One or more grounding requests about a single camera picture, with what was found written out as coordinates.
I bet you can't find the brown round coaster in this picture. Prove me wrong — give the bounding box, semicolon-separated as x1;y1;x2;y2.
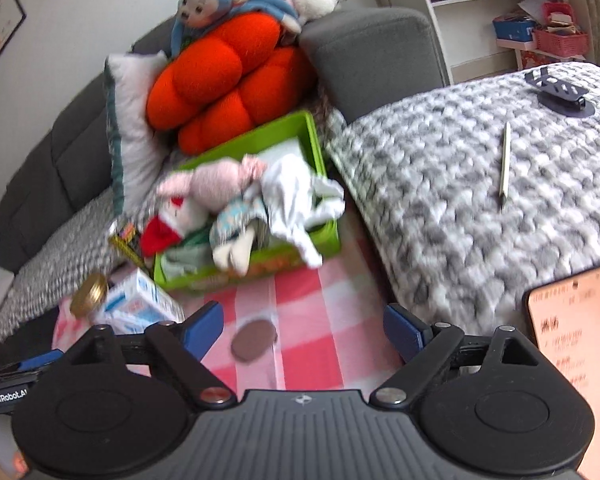
230;318;277;363

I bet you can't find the orange pumpkin cushion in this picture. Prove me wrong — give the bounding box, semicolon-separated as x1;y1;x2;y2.
146;12;317;156

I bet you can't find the grey knitted seat cover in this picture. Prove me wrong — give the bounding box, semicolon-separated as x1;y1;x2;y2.
0;188;124;342

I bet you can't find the blue monkey plush toy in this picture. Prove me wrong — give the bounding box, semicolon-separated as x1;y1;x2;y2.
171;0;301;58

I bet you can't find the white blue milk carton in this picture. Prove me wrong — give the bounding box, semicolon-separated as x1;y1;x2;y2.
92;270;186;335

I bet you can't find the gold lid glass jar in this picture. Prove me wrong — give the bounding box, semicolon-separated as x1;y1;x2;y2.
70;272;108;318

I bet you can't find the white green throw pillow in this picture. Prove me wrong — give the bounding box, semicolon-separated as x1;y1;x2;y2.
104;51;168;216

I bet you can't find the mint green cloth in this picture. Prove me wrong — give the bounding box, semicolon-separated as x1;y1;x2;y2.
161;226;213;280

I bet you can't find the small rabbit plush doll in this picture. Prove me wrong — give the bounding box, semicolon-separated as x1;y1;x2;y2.
209;196;268;276

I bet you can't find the grey knitted blanket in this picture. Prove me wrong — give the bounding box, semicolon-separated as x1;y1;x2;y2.
320;62;600;335

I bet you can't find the pink fluffy sock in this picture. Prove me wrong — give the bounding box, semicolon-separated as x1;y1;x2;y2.
157;155;268;212

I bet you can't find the green plastic biscuit box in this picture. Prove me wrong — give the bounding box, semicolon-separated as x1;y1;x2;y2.
143;112;344;290

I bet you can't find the white bookshelf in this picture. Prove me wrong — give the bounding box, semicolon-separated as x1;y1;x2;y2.
410;0;597;84

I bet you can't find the white cloth glove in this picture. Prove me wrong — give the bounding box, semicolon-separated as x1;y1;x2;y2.
260;154;346;269

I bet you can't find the black yellow drink can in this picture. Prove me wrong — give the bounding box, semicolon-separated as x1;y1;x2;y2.
107;219;149;271

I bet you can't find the santa claus plush toy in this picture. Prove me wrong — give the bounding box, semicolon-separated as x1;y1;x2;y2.
140;197;209;257

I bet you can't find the white round plush ball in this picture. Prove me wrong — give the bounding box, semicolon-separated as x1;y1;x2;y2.
292;0;338;24

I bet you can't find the smartphone with pink screen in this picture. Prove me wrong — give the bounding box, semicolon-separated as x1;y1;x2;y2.
522;266;600;479

